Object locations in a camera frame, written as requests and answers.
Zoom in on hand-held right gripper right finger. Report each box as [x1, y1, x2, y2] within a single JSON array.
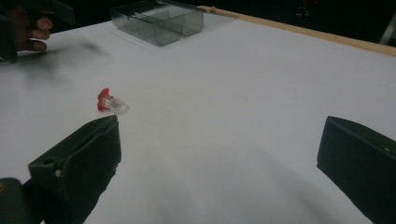
[[316, 116, 396, 224]]

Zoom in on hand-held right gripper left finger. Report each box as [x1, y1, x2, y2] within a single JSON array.
[[28, 114, 122, 224]]

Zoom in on small red-capped clear bottle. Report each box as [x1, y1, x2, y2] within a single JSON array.
[[96, 87, 130, 116]]

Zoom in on clear grey plastic organizer box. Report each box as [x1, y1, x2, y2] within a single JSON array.
[[108, 0, 205, 48]]

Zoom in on metal stand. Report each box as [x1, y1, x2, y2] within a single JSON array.
[[378, 12, 396, 48]]

